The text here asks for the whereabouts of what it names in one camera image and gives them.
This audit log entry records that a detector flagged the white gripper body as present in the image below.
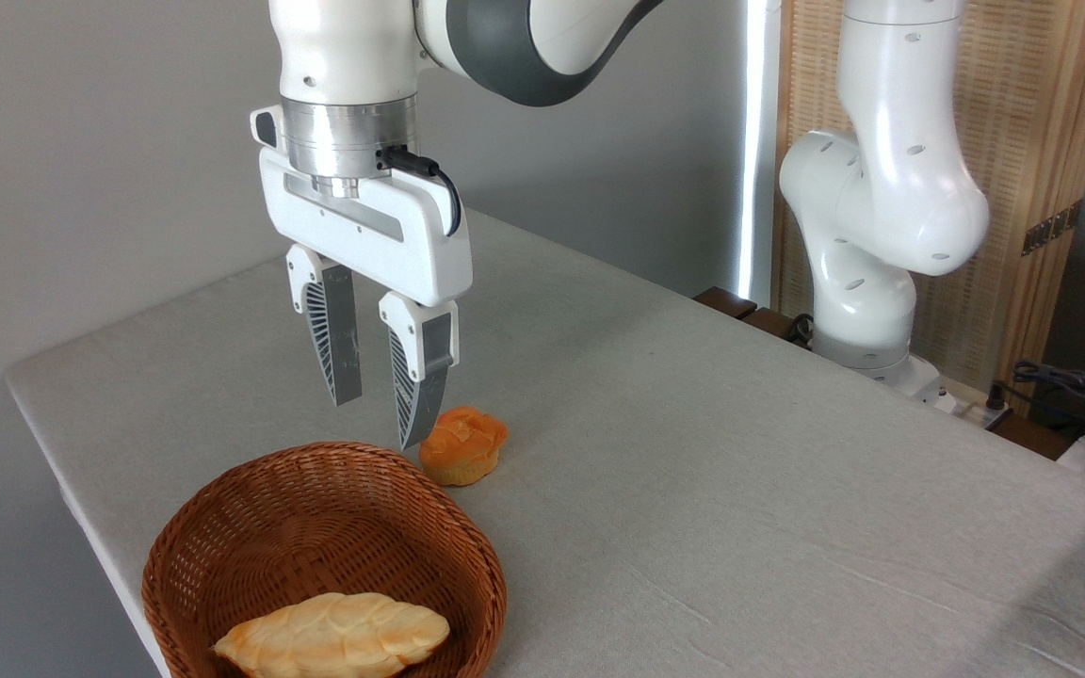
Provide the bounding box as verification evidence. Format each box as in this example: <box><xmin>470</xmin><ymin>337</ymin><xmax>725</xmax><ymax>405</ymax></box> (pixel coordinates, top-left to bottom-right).
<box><xmin>251</xmin><ymin>105</ymin><xmax>473</xmax><ymax>307</ymax></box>

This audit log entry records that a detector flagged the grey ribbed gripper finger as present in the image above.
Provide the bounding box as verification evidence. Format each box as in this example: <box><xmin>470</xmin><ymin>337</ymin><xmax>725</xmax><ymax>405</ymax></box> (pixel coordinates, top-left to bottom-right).
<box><xmin>285</xmin><ymin>245</ymin><xmax>363</xmax><ymax>407</ymax></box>
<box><xmin>379</xmin><ymin>291</ymin><xmax>460</xmax><ymax>450</ymax></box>

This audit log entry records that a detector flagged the long pale braided bread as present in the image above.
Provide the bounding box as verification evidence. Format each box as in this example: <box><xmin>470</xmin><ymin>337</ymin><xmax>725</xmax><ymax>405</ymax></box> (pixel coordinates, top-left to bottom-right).
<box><xmin>213</xmin><ymin>591</ymin><xmax>451</xmax><ymax>678</ymax></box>

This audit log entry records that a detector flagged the round orange bread bun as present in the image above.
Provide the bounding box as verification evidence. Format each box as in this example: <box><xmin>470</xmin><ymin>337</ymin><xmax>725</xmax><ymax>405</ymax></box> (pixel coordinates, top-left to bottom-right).
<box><xmin>419</xmin><ymin>406</ymin><xmax>510</xmax><ymax>487</ymax></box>

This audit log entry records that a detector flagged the brown woven wicker basket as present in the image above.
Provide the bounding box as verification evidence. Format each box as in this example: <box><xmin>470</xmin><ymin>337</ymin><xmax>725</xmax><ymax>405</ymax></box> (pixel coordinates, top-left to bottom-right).
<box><xmin>142</xmin><ymin>442</ymin><xmax>508</xmax><ymax>678</ymax></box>

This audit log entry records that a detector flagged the dark brown wooden ledge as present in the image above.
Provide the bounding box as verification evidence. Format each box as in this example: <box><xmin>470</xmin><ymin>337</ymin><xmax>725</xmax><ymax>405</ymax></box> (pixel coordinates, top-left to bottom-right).
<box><xmin>693</xmin><ymin>286</ymin><xmax>812</xmax><ymax>347</ymax></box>

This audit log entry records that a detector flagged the white power strip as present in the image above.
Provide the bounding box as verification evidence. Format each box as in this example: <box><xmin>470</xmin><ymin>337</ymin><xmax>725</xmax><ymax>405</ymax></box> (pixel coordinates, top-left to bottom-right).
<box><xmin>938</xmin><ymin>381</ymin><xmax>1014</xmax><ymax>429</ymax></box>

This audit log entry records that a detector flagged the dark metal screen hinge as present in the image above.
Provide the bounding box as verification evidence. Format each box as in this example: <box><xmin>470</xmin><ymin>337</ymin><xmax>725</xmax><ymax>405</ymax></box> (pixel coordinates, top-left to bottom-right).
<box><xmin>1021</xmin><ymin>200</ymin><xmax>1083</xmax><ymax>257</ymax></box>

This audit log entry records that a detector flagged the wooden slatted folding screen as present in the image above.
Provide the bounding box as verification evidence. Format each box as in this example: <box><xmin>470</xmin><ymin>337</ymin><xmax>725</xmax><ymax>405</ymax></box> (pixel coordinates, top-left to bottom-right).
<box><xmin>773</xmin><ymin>0</ymin><xmax>1085</xmax><ymax>406</ymax></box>

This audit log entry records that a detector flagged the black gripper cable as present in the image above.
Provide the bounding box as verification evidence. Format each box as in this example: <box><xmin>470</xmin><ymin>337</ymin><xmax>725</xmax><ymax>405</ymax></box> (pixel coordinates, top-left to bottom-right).
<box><xmin>378</xmin><ymin>146</ymin><xmax>462</xmax><ymax>236</ymax></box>

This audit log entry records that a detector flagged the shiny silver vertical post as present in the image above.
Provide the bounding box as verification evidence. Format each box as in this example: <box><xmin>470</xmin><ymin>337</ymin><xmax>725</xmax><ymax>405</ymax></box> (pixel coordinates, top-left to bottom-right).
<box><xmin>738</xmin><ymin>0</ymin><xmax>782</xmax><ymax>307</ymax></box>

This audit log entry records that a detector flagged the black tangled cable bundle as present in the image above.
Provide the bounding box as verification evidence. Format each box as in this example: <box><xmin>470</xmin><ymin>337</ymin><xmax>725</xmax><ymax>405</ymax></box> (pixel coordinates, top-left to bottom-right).
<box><xmin>1012</xmin><ymin>361</ymin><xmax>1085</xmax><ymax>425</ymax></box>

